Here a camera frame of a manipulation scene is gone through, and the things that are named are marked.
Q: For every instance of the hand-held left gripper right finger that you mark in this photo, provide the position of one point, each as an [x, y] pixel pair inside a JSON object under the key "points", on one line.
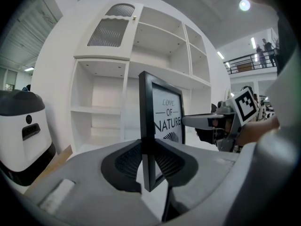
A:
{"points": [[202, 171]]}

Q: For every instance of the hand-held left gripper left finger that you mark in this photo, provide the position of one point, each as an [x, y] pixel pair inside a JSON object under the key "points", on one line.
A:
{"points": [[94, 187]]}

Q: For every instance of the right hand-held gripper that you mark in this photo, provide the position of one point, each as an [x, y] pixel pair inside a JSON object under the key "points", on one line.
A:
{"points": [[244, 107]]}

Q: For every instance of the black picture frame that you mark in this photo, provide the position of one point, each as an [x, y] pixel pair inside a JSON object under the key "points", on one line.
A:
{"points": [[147, 116]]}

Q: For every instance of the person's right forearm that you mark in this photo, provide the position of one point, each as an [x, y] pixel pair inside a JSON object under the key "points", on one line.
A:
{"points": [[256, 131]]}

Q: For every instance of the ceiling strip light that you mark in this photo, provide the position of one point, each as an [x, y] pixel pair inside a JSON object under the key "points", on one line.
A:
{"points": [[253, 42], [220, 54]]}

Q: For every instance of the white shelf cabinet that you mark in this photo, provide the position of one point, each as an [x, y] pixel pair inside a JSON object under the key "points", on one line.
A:
{"points": [[164, 62]]}

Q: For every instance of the black balcony railing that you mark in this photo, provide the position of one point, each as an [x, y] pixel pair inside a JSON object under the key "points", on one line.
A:
{"points": [[244, 62]]}

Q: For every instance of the white and black machine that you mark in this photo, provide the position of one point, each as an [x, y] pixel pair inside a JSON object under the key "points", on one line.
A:
{"points": [[21, 135]]}

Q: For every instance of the person's upper body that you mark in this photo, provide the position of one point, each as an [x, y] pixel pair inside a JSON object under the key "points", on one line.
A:
{"points": [[285, 91]]}

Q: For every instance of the round ceiling lamp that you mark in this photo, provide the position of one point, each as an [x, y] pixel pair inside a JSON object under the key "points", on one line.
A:
{"points": [[244, 5]]}

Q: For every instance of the ribbed glass cabinet door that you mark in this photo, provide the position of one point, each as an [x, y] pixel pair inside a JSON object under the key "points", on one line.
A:
{"points": [[108, 34]]}

